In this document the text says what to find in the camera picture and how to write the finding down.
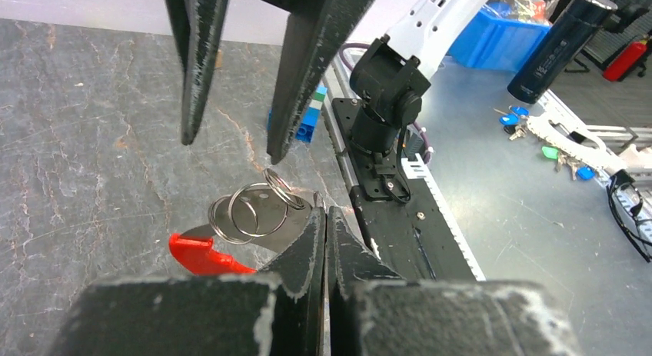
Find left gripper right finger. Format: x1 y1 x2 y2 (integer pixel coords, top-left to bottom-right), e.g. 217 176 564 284
327 207 583 355

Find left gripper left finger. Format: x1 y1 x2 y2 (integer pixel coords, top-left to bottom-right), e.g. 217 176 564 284
48 207 326 355

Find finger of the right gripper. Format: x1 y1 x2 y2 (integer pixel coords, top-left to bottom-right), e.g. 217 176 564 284
267 0 374 165
165 0 229 145

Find red keyring carabiner with rings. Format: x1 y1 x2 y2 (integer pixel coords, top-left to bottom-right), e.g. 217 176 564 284
168 168 324 275

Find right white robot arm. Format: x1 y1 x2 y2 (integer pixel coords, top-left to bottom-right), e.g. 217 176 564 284
165 0 487 164

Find blue green brick stack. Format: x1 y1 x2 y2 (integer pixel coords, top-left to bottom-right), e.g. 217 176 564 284
294 83 328 144

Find blue plastic bin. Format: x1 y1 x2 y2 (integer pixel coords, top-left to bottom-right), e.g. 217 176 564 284
447 2 551 72

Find blue tagged key bunch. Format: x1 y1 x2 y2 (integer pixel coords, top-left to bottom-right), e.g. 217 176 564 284
494 106 530 141

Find green tagged key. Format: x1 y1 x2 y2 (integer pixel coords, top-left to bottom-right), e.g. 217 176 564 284
541 145 566 172

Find white plastic tool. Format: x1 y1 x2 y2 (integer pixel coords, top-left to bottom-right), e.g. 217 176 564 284
525 111 651 176

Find dark blue bottle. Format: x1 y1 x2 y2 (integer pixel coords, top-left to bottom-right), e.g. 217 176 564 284
507 0 617 105

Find black eyeglasses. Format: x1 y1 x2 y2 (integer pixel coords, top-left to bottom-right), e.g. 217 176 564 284
606 169 651 264

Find red fire extinguisher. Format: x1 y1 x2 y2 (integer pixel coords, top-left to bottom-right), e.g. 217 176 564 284
602 33 651 82

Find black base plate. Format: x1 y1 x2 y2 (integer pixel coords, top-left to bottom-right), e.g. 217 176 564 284
330 98 477 281

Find white cable comb rail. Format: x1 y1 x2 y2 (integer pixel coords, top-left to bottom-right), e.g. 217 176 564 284
401 155 486 281

